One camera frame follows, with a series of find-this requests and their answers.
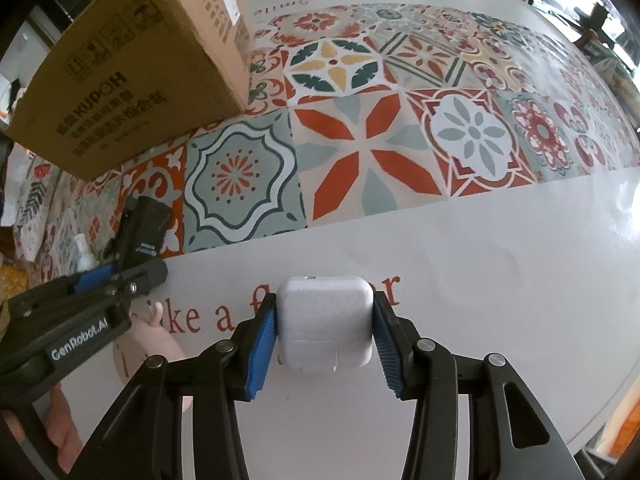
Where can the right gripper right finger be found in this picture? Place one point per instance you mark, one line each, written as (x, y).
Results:
(510, 435)

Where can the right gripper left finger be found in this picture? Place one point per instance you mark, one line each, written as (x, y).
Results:
(139, 437)

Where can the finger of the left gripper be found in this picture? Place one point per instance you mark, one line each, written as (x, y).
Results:
(125, 284)
(91, 284)

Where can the black rectangular device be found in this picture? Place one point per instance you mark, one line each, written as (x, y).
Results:
(141, 232)

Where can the white square power adapter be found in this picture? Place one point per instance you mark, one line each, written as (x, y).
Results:
(325, 323)

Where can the left hand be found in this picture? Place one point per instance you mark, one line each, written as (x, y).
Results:
(60, 429)

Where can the pink round deer gadget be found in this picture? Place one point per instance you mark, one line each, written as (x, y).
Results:
(146, 337)

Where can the floral fabric pouch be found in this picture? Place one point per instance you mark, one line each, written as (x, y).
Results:
(34, 218)

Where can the brown cardboard box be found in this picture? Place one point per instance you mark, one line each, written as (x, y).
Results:
(128, 75)

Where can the patterned table runner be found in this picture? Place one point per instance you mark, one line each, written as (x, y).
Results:
(361, 110)

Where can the white figurine keychain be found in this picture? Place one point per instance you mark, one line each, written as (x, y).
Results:
(85, 260)

